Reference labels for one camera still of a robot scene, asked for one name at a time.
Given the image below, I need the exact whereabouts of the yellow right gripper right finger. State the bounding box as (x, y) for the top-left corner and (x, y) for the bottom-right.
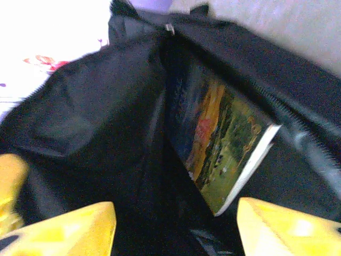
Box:
(236, 196), (341, 256)

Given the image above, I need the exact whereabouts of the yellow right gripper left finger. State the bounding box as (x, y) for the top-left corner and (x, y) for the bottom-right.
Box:
(0, 201), (117, 256)

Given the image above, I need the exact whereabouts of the black backpack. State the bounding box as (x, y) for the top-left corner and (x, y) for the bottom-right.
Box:
(0, 0), (341, 256)

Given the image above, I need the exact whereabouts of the landscape cover book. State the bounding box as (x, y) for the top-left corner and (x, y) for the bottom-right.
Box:
(165, 77), (282, 217)

